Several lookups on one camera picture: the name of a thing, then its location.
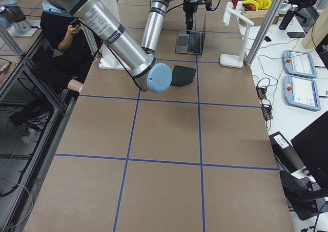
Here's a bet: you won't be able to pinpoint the yellow bananas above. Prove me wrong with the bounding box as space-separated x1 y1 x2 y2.
242 0 272 11

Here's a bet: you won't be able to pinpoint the black water bottle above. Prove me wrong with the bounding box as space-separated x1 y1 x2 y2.
279 4 298 30

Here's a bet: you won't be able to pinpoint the black monitor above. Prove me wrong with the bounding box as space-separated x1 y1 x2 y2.
291 113 327 187

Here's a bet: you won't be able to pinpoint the white desk lamp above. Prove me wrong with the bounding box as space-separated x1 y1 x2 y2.
219 1 255 69

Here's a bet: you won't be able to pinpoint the black mouse pad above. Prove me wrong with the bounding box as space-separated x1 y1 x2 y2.
171 65 196 87

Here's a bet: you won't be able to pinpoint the person in black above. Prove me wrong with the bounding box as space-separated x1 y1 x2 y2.
32 11 94 93

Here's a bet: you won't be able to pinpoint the teach pendant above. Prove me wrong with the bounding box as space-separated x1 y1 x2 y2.
283 75 321 111
283 50 317 78

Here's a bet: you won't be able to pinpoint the grey laptop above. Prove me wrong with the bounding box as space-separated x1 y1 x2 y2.
175 11 206 55

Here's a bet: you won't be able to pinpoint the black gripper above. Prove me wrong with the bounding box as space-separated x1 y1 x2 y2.
183 0 212 34

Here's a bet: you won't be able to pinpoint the aluminium frame post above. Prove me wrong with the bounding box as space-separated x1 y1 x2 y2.
245 0 283 67

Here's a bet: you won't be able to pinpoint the lower teach pendant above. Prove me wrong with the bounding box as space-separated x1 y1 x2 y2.
283 75 321 111

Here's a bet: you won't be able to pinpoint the upper teach pendant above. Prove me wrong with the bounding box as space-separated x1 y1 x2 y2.
283 50 317 78

